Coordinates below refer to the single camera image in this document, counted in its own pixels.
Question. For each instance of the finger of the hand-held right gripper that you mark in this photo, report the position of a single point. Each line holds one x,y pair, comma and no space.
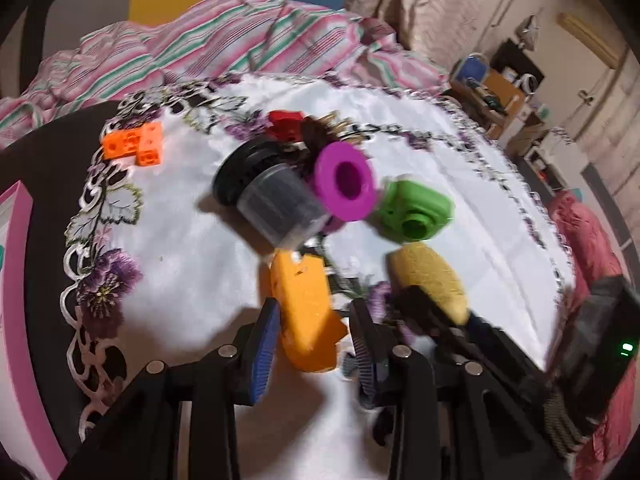
495,340
425,310

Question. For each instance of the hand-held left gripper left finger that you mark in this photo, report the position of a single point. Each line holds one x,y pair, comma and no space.
265,350

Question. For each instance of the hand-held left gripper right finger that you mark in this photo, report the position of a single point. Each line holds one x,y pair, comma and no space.
367,357

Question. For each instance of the yellow oval piece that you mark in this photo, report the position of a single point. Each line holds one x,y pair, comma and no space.
425,270

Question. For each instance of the orange wedge-shaped piece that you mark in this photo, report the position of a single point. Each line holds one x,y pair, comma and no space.
305,310

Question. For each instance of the green plastic piece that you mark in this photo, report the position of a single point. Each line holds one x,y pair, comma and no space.
400,210

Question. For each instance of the grey jar with black lid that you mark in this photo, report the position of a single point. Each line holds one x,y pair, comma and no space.
280,205

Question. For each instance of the purple plastic spool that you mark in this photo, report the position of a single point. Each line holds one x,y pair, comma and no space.
325,180

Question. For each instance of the brown waffle-shaped piece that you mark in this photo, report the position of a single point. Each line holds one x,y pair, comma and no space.
316,135

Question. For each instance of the pink rimmed tray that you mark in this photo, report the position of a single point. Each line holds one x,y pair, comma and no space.
15,360

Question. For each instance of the red cloth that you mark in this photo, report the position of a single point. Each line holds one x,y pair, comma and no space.
585,230

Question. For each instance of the white embroidered tablecloth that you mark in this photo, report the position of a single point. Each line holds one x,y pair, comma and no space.
190,250

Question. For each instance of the red plastic piece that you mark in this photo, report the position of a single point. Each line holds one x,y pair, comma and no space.
285,125

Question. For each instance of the cluttered wooden desk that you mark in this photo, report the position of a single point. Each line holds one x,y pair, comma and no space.
500,90

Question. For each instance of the blue plastic container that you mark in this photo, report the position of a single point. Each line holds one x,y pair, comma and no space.
474,67

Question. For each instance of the orange plastic block piece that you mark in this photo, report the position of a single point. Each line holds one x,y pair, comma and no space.
130,142

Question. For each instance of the white door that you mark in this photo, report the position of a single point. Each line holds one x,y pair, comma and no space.
595,90

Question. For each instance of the dark cabinet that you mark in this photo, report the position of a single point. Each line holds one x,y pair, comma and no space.
517,57

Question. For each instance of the beige patterned curtain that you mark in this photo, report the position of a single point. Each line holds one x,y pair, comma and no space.
425,0

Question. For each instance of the pink striped blanket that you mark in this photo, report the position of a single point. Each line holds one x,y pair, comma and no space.
240,35

